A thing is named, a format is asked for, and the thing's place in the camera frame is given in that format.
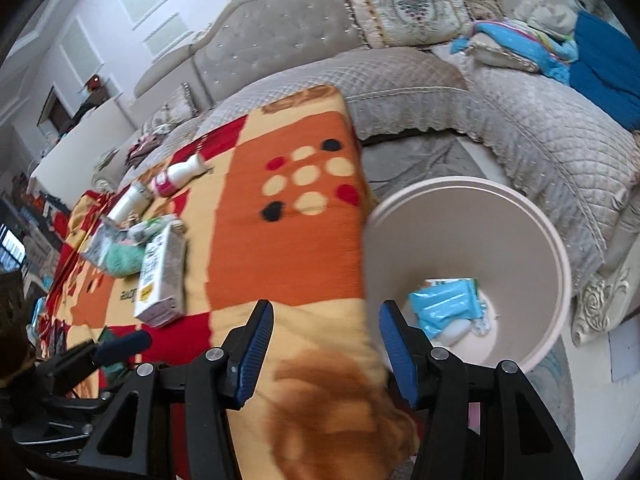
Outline white cabinet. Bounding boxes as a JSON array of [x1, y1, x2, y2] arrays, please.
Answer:
[[30, 92, 138, 196]]

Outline white paper sheet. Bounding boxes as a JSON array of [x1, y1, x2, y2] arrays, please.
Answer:
[[609, 317, 640, 383]]

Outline dark wooden door frame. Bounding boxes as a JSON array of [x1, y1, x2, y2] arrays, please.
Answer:
[[37, 87, 71, 128]]

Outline large ornate patterned pillow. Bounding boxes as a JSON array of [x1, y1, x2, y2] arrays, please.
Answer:
[[339, 0, 473, 51]]

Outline white cylinder bottle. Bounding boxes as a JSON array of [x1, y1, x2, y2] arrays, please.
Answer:
[[106, 181, 153, 223]]

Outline small ornate fringed pillow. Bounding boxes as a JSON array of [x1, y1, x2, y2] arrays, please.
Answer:
[[150, 84, 197, 131]]

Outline red orange printed blanket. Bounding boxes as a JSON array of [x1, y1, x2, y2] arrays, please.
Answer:
[[37, 85, 421, 480]]

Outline white green carton box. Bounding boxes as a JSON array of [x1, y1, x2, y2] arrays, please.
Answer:
[[134, 222, 188, 329]]

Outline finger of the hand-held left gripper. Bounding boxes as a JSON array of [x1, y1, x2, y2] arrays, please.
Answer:
[[37, 340, 98, 396], [94, 330, 153, 366]]

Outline small ornate patterned pillow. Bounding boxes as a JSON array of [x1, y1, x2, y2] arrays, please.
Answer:
[[467, 0, 508, 23]]

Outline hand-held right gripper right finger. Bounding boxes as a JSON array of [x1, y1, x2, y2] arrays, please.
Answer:
[[378, 300, 583, 480]]

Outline beige fringed pillow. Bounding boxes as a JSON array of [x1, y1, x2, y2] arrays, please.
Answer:
[[467, 35, 541, 73]]

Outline blue colourful blanket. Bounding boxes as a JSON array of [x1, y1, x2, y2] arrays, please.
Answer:
[[450, 20, 578, 86]]

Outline white bottle pink label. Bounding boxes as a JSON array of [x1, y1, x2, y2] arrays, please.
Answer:
[[150, 153, 208, 198]]

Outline green fluffy cloth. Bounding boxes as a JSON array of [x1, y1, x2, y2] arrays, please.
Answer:
[[102, 242, 148, 277]]

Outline beige quilted sofa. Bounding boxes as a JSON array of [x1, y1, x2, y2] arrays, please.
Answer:
[[92, 0, 640, 346]]

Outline dark clothes pile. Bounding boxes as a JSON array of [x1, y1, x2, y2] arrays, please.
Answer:
[[125, 132, 168, 166]]

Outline blue cushion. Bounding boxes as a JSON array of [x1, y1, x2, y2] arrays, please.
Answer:
[[569, 10, 640, 131]]

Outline beige crumpled clothes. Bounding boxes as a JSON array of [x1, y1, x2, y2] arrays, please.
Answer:
[[515, 0, 578, 36]]

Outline light blue wipes packet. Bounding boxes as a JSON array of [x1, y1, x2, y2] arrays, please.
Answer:
[[409, 278, 486, 333]]

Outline clear plastic wrapper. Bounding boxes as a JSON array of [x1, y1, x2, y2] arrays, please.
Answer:
[[127, 215, 183, 241]]

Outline beige round bin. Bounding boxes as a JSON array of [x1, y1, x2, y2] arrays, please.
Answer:
[[365, 176, 572, 368]]

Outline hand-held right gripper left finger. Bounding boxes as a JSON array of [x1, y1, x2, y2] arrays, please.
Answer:
[[75, 300, 276, 480]]

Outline silver foil packet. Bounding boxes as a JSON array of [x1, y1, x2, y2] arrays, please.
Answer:
[[82, 222, 126, 263]]

